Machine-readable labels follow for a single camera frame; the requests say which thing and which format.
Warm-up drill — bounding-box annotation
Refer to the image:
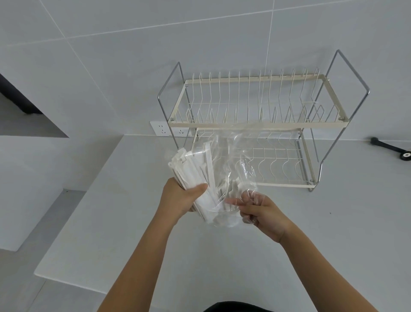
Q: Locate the person's left forearm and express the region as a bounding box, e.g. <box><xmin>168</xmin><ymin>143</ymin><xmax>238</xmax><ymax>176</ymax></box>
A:
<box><xmin>96</xmin><ymin>210</ymin><xmax>177</xmax><ymax>312</ymax></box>

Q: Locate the black handled tool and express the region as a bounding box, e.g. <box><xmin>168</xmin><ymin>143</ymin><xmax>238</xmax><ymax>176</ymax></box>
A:
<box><xmin>369</xmin><ymin>137</ymin><xmax>411</xmax><ymax>161</ymax></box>

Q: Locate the bundle of white plastic strips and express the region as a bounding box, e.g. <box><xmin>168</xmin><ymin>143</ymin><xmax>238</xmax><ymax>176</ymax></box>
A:
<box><xmin>167</xmin><ymin>140</ymin><xmax>217</xmax><ymax>225</ymax></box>

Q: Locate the person's right forearm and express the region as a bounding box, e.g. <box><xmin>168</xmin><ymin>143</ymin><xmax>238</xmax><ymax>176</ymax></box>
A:
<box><xmin>277</xmin><ymin>225</ymin><xmax>381</xmax><ymax>312</ymax></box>

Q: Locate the person's black clothing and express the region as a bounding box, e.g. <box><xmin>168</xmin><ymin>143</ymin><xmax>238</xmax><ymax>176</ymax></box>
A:
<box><xmin>204</xmin><ymin>301</ymin><xmax>309</xmax><ymax>312</ymax></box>

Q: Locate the narrow plastic bag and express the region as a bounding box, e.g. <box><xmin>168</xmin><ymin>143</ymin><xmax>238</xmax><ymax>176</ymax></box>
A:
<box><xmin>211</xmin><ymin>119</ymin><xmax>267</xmax><ymax>225</ymax></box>

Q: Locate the white wall socket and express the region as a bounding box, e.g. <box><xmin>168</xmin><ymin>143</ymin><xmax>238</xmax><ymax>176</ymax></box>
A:
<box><xmin>150</xmin><ymin>120</ymin><xmax>193</xmax><ymax>137</ymax></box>

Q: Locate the cream wire dish rack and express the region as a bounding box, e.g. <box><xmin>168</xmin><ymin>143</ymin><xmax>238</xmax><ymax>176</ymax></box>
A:
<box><xmin>157</xmin><ymin>49</ymin><xmax>370</xmax><ymax>193</ymax></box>

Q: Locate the person's left hand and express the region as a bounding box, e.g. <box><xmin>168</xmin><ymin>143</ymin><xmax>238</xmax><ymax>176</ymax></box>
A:
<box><xmin>160</xmin><ymin>177</ymin><xmax>208</xmax><ymax>225</ymax></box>

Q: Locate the person's right hand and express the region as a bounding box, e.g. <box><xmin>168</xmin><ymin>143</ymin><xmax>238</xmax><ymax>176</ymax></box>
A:
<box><xmin>224</xmin><ymin>189</ymin><xmax>286</xmax><ymax>245</ymax></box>

